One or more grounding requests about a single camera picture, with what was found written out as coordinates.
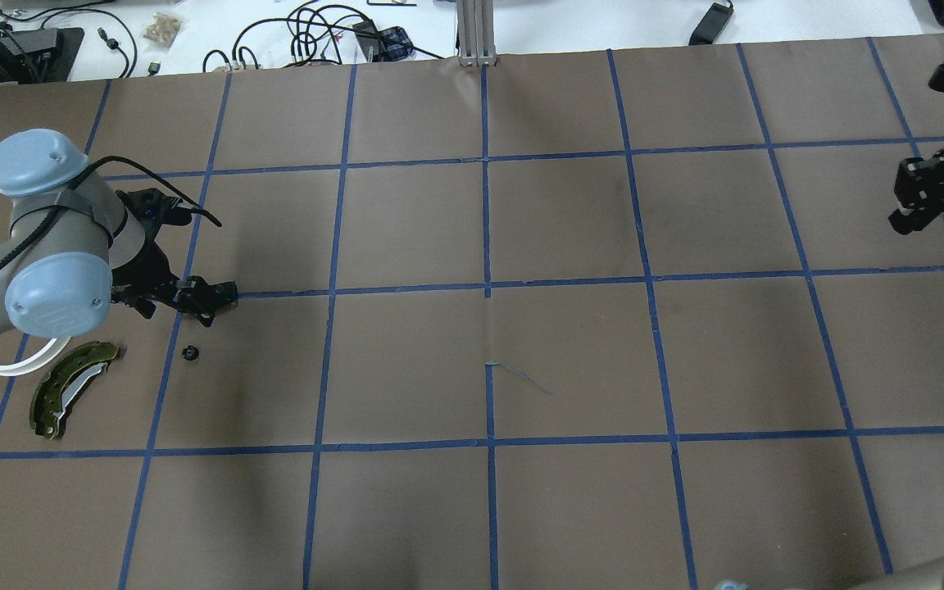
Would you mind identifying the black power adapter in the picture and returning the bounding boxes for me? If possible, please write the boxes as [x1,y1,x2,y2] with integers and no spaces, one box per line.
[687,1,735,46]

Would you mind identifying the white curved plastic bracket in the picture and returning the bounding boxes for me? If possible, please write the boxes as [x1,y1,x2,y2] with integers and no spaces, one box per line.
[0,337,71,378]

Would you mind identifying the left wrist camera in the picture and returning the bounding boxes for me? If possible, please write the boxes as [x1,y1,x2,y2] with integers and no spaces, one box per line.
[116,189,193,239]

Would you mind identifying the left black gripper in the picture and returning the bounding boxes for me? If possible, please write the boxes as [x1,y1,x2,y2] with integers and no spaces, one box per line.
[111,238,238,328]

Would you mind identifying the green brake shoe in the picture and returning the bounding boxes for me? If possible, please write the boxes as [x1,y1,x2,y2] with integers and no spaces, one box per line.
[29,341,121,440]

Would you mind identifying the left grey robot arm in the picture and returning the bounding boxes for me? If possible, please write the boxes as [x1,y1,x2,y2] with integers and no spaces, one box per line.
[0,129,238,339]

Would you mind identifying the tangled black cables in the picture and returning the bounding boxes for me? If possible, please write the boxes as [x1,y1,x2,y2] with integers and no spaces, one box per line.
[202,0,448,73]

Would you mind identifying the aluminium frame post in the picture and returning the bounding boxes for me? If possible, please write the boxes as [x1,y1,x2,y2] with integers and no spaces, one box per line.
[456,0,497,67]

